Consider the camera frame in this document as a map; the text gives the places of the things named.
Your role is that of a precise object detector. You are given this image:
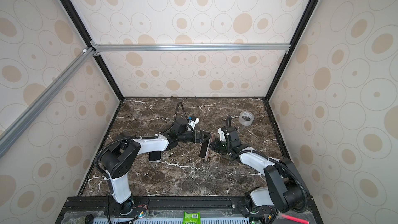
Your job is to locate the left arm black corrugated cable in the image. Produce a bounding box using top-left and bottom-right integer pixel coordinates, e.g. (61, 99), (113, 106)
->
(93, 102), (190, 178)

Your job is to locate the left aluminium frame rail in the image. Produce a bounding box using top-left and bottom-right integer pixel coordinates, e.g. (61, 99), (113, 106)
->
(1, 47), (94, 157)

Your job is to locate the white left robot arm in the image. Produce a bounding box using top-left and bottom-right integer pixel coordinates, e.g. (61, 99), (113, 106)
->
(94, 130), (212, 204)

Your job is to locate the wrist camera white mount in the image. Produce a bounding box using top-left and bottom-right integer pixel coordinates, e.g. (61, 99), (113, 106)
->
(218, 127), (226, 143)
(187, 116), (200, 131)

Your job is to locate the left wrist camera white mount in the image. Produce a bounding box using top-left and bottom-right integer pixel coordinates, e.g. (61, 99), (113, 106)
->
(187, 116), (200, 131)

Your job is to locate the back aluminium frame rail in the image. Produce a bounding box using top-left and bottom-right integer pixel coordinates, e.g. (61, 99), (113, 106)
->
(93, 43), (291, 52)

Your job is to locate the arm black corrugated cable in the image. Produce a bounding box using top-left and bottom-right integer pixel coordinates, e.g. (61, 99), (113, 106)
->
(93, 102), (190, 178)
(224, 114), (309, 214)

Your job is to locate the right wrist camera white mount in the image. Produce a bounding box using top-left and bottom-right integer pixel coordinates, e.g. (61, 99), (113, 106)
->
(218, 127), (226, 143)

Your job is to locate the pink pen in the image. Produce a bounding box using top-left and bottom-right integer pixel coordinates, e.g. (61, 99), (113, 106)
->
(279, 214), (309, 224)

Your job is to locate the phone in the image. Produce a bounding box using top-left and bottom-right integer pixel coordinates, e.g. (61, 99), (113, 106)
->
(199, 137), (212, 159)

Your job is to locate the black smartphone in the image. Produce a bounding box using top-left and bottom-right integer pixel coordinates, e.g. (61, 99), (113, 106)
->
(149, 151), (162, 162)

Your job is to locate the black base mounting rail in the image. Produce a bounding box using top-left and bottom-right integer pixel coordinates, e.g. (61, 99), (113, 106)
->
(56, 196), (323, 224)

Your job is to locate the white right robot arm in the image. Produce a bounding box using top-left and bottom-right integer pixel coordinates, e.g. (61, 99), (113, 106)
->
(208, 139), (309, 213)

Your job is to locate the aluminium frame rail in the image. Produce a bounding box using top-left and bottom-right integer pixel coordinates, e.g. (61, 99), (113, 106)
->
(93, 43), (291, 52)
(1, 47), (94, 157)

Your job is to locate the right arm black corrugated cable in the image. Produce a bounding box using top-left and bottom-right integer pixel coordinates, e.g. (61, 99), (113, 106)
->
(224, 114), (309, 214)

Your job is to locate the clear tape roll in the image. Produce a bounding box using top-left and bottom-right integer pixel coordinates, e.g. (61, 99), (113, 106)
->
(238, 111), (255, 126)

